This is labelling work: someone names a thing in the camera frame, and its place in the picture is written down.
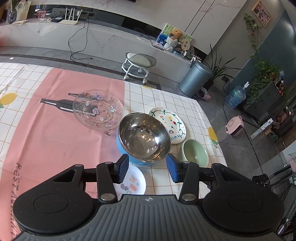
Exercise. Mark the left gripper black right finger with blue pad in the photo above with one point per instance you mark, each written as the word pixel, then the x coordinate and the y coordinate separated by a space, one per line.
pixel 190 175

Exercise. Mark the green potted snake plant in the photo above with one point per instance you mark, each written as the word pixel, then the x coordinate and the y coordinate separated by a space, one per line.
pixel 218 69

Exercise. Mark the blue water jug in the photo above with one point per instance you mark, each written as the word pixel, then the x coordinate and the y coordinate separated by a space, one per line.
pixel 237 95

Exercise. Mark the hanging ivy plant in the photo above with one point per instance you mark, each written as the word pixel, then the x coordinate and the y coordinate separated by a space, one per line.
pixel 266 72

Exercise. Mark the blue steel bowl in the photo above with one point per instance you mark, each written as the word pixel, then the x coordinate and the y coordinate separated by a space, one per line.
pixel 143 138

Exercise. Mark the pink restaurant placemat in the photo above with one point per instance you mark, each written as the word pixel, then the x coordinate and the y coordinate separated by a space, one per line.
pixel 46 140

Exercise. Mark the small white printed plate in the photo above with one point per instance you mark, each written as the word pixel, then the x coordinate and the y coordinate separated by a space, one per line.
pixel 134 183

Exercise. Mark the white wifi router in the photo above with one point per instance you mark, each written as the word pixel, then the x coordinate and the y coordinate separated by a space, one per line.
pixel 72 18

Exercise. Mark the white fruit-pattern plate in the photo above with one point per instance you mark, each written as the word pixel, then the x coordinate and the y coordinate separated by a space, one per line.
pixel 172 122

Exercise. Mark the grey cylindrical trash bin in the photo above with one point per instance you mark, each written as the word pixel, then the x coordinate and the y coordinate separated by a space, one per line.
pixel 195 79

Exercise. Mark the colourful picture book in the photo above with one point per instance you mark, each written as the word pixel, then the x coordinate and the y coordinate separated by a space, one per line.
pixel 161 39

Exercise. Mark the clear glass plate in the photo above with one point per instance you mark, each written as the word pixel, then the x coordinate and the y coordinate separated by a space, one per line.
pixel 98 110

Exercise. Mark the lemon checked tablecloth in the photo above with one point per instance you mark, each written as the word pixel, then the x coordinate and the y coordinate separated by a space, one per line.
pixel 19 82

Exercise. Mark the green ceramic bowl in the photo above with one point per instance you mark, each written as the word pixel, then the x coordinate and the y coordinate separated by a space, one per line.
pixel 192 151

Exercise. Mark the round stool on wheels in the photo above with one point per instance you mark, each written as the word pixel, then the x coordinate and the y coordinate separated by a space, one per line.
pixel 138 66

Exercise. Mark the teddy bear in basket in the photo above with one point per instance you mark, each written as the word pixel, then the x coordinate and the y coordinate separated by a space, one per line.
pixel 173 39

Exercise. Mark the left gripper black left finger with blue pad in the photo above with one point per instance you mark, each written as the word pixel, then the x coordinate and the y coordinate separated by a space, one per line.
pixel 105 175

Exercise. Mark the framed wall picture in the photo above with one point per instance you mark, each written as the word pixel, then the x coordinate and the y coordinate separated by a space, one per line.
pixel 261 13

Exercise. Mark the pink small heater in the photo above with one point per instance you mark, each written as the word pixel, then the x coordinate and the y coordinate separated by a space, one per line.
pixel 235 126

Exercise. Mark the blue glass vase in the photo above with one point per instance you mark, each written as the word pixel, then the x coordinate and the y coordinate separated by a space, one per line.
pixel 12 16

